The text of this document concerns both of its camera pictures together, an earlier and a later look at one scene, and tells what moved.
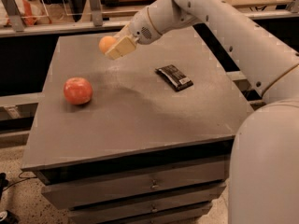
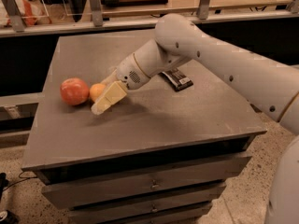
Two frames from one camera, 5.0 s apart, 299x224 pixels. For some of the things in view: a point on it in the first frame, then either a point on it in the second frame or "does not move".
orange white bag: [32, 12] does not move
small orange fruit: [106, 42] → [95, 90]
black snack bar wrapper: [175, 77] does not move
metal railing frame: [12, 26] does not move
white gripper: [141, 27] → [128, 73]
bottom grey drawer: [185, 216] does not move
